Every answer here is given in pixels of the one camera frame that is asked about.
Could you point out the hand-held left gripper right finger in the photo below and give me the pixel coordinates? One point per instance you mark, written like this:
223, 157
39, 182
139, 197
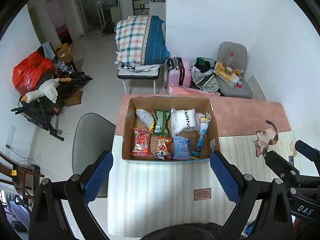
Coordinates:
225, 177

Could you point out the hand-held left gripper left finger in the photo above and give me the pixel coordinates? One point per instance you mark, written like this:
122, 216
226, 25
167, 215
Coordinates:
97, 177

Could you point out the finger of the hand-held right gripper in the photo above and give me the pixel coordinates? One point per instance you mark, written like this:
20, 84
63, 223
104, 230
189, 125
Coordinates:
280, 163
307, 148

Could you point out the long blue snack packet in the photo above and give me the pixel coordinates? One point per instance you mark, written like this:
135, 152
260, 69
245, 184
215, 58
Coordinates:
202, 137

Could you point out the blue tissue packet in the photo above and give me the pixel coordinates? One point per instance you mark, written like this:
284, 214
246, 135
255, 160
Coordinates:
181, 147

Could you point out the red snack packet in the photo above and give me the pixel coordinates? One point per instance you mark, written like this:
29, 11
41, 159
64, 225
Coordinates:
141, 141

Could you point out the pale purple sock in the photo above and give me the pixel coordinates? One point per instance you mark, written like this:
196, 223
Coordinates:
198, 120

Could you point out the orange panda snack packet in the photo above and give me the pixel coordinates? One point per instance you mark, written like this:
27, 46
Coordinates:
162, 147

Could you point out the white plastic packet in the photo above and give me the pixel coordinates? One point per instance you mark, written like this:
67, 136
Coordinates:
182, 121

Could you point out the silver foil snack packet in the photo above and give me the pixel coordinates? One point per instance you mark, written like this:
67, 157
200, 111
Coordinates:
145, 117

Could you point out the green snack packet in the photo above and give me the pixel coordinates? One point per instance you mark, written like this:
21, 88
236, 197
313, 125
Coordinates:
162, 122

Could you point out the grey smartphone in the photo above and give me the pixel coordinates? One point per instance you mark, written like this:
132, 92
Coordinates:
291, 159

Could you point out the grey shell chair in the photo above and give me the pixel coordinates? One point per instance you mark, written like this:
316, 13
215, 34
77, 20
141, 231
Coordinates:
90, 137

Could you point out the dark fleece garment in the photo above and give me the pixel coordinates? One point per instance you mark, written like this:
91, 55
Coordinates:
185, 231

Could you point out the dark wooden chair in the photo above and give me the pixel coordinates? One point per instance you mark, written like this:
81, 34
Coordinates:
23, 177

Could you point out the white leaning panel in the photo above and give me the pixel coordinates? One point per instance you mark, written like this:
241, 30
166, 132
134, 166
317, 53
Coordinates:
256, 87

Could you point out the brown cardboard box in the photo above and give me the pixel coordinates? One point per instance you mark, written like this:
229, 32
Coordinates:
73, 98

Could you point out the black folding cart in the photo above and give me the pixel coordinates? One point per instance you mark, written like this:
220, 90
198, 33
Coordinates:
40, 110

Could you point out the white power strip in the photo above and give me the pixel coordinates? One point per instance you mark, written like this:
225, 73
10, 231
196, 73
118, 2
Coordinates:
10, 137

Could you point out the pink bag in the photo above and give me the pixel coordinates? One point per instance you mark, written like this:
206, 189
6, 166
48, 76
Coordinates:
185, 90

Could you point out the white food packet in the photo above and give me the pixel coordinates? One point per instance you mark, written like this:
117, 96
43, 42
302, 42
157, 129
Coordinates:
230, 80

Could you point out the white goose plush toy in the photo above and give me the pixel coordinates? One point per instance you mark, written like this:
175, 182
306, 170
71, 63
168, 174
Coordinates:
47, 90

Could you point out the orange drink bottle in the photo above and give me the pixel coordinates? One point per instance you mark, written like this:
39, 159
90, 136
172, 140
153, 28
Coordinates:
238, 71

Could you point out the patterned bag of clothes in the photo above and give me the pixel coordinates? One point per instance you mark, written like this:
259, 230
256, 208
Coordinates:
203, 78

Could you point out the yellow plastic bag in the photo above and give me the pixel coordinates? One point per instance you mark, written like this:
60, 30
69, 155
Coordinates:
220, 68

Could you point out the pink suitcase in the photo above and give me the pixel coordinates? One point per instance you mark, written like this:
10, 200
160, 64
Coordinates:
180, 73

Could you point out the clear plastic bottle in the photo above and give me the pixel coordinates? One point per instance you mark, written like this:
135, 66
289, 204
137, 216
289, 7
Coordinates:
230, 60

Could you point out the grey cushioned chair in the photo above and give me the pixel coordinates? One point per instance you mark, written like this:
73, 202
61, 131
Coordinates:
233, 48

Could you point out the red plastic bag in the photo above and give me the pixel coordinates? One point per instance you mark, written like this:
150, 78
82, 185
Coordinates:
28, 72

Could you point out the yellow cardboard box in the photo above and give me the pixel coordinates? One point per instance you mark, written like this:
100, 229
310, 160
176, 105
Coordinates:
63, 53

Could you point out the light blue cloth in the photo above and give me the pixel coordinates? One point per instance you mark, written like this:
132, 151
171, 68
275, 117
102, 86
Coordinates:
48, 50

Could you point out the plaid quilt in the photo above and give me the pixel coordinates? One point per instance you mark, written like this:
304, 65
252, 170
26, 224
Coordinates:
135, 40

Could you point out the black backpack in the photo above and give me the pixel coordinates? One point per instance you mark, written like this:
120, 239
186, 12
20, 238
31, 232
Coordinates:
108, 28

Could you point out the white cabinet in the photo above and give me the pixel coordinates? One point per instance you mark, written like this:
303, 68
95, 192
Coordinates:
157, 10

